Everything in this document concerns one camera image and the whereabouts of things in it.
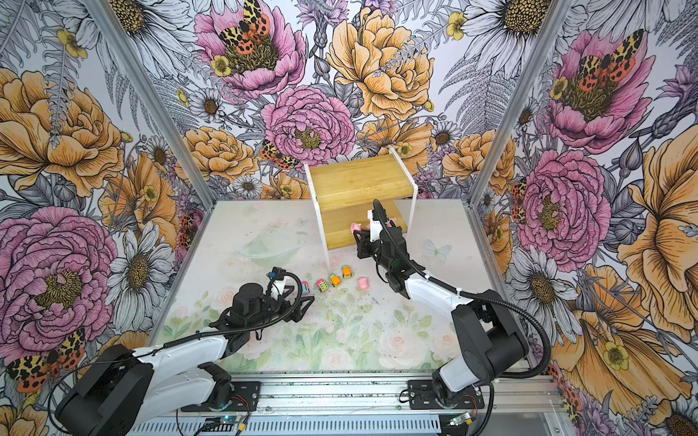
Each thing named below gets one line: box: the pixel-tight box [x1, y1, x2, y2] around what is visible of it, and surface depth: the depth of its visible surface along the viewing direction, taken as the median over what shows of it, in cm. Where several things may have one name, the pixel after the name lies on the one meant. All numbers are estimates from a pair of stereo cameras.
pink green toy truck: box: [316, 277, 330, 294], surface depth 96 cm
